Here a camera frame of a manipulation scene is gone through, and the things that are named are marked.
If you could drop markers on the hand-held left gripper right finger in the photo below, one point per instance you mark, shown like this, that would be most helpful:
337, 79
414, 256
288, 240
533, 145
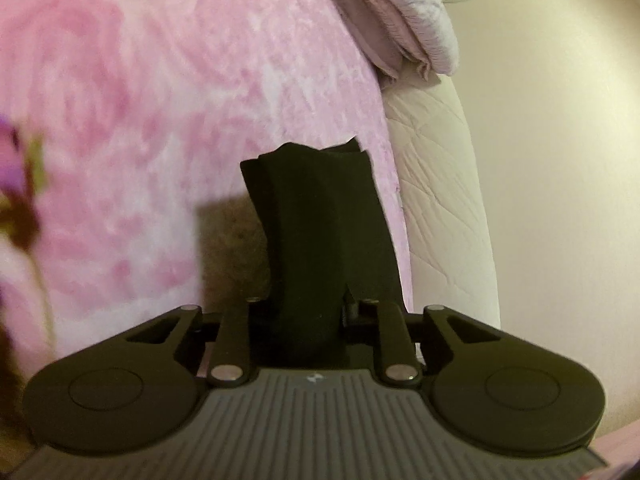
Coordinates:
387, 332

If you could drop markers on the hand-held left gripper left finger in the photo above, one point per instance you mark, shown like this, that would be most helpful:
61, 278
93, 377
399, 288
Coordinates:
235, 332

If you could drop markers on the black pants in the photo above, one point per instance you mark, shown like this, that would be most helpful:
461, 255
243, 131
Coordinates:
320, 240

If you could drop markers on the beige quilted mattress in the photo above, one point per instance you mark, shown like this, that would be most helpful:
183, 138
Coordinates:
440, 185

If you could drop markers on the pink floral blanket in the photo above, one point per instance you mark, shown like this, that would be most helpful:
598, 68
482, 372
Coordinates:
150, 110

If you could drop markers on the lavender pillow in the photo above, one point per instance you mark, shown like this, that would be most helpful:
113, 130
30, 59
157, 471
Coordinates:
415, 10

